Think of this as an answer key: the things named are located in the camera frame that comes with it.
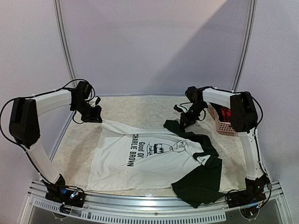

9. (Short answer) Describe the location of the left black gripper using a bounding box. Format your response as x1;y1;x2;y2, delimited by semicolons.
71;99;103;123

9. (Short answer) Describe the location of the white green raglan t-shirt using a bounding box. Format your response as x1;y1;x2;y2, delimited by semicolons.
86;120;224;208

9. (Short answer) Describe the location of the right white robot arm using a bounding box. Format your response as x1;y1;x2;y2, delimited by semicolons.
179;86;270;185

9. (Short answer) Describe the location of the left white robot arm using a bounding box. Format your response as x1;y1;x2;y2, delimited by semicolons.
8;79;102;184

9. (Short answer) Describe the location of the pink plastic laundry basket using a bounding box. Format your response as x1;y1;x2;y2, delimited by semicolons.
208;105;238;137

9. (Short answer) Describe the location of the red black plaid garment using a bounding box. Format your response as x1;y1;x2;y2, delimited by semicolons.
218;106;231;123

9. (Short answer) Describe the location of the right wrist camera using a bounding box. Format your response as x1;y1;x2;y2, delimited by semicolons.
173;105;189;113

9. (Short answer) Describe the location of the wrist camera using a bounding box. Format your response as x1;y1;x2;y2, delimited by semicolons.
92;96;101;107
173;105;189;113

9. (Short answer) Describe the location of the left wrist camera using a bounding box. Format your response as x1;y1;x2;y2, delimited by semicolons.
92;96;101;107

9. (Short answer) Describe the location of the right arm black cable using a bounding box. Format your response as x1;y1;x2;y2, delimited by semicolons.
249;92;263;129

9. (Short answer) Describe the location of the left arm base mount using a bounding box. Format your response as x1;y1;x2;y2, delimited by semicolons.
41;174;86;208

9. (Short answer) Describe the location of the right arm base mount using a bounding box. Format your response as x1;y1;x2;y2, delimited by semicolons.
224;175;271;208

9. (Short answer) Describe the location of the aluminium front rail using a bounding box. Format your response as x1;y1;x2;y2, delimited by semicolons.
20;181;296;224

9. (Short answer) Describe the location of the left aluminium frame post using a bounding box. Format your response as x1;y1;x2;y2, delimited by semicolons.
53;0;82;98

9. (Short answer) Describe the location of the aluminium frame post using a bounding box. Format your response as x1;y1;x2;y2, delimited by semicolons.
53;0;82;98
231;0;257;92

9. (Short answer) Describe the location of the right aluminium frame post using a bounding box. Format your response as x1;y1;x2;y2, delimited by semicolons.
231;0;257;92

